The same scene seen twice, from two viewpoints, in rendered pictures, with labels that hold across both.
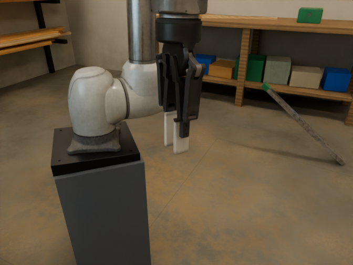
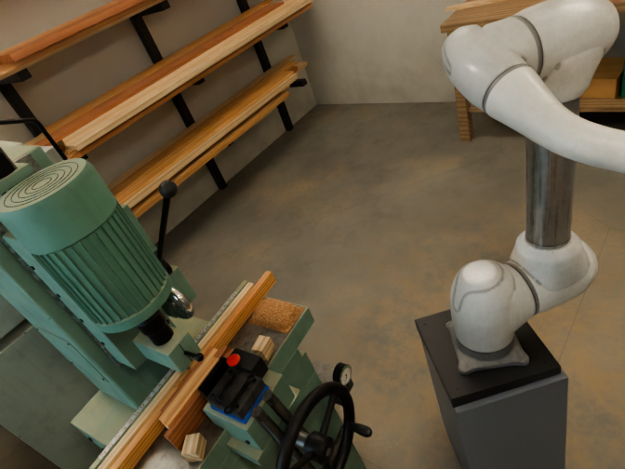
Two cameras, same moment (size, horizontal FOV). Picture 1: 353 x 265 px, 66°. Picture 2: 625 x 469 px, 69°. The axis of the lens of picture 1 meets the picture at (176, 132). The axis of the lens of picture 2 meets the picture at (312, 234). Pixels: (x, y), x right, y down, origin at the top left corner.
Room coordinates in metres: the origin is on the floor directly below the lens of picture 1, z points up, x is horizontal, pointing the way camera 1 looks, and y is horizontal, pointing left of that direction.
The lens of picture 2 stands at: (0.06, 0.30, 1.75)
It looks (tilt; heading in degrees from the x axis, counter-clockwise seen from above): 35 degrees down; 24
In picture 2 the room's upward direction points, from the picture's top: 22 degrees counter-clockwise
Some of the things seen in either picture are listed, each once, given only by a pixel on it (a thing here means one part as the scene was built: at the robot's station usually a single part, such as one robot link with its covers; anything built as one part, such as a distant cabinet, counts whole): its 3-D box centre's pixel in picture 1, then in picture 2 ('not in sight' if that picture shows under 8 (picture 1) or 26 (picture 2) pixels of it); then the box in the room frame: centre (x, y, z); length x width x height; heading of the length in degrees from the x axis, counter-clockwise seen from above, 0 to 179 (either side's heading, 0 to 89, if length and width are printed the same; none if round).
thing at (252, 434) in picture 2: not in sight; (250, 402); (0.56, 0.82, 0.91); 0.15 x 0.14 x 0.09; 160
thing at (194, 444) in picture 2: not in sight; (193, 447); (0.45, 0.92, 0.92); 0.04 x 0.03 x 0.04; 10
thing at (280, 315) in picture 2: not in sight; (273, 310); (0.83, 0.83, 0.92); 0.14 x 0.09 x 0.04; 70
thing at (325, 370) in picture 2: not in sight; (328, 381); (0.83, 0.77, 0.58); 0.12 x 0.08 x 0.08; 70
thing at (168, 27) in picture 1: (178, 46); not in sight; (0.47, 0.00, 1.07); 0.08 x 0.07 x 0.09; 30
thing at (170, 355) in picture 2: not in sight; (168, 346); (0.64, 1.01, 1.03); 0.14 x 0.07 x 0.09; 70
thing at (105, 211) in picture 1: (106, 206); (493, 407); (0.90, 0.31, 0.30); 0.30 x 0.30 x 0.60; 20
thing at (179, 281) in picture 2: not in sight; (169, 289); (0.84, 1.12, 1.02); 0.09 x 0.07 x 0.12; 160
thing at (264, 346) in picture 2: not in sight; (263, 347); (0.70, 0.82, 0.92); 0.04 x 0.03 x 0.04; 166
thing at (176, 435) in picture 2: not in sight; (206, 396); (0.56, 0.93, 0.93); 0.24 x 0.01 x 0.06; 160
